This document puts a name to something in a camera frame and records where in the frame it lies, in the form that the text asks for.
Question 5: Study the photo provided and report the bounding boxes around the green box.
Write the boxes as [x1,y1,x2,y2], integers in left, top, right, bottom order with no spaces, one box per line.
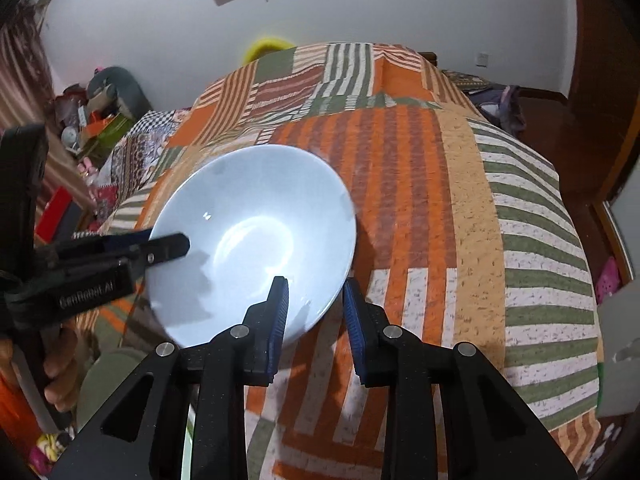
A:
[80,114,136,156]

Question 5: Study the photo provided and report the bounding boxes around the patterned quilt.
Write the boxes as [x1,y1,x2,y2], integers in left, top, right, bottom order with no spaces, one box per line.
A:
[92,107,193,221]

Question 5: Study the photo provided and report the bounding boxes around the wooden door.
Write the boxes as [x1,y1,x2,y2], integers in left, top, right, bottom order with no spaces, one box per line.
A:
[570,0,640,211]

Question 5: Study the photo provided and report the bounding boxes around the red box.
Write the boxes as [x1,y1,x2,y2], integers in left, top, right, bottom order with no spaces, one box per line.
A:
[35,187,73,241]

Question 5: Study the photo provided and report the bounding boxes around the pile of clothes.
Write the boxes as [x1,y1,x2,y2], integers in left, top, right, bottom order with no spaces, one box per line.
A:
[472,85,526,136]

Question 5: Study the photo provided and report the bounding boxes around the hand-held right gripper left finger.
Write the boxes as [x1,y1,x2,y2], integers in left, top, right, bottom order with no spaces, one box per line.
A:
[47,276,291,480]

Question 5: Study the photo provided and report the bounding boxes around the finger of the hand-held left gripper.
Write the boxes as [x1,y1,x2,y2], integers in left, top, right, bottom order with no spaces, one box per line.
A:
[50,230,153,261]
[117,232,192,267]

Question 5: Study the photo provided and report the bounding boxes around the white bowl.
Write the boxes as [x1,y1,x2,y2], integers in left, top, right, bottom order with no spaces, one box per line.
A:
[147,144,358,351]

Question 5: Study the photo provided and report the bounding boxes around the person's left hand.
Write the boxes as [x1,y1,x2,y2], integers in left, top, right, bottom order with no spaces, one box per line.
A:
[42,325,83,413]

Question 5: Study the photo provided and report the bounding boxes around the dark blue box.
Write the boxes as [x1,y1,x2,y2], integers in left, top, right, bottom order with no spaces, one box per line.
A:
[52,204,93,243]

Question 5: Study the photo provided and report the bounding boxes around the striped patchwork blanket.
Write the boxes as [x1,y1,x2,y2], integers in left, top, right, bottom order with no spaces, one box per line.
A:
[75,42,603,480]

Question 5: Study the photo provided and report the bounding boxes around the striped curtain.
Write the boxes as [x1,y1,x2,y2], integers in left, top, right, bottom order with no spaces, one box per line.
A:
[0,5,96,211]

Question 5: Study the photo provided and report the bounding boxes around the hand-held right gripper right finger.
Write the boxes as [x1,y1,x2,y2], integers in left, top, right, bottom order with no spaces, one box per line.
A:
[342,277,576,480]

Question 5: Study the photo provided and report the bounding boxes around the yellow plastic basin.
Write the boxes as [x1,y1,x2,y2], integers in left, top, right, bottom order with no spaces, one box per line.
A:
[243,35,295,65]

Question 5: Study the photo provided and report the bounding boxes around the pink slippers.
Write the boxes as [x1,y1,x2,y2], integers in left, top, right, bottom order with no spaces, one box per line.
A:
[595,256,621,301]

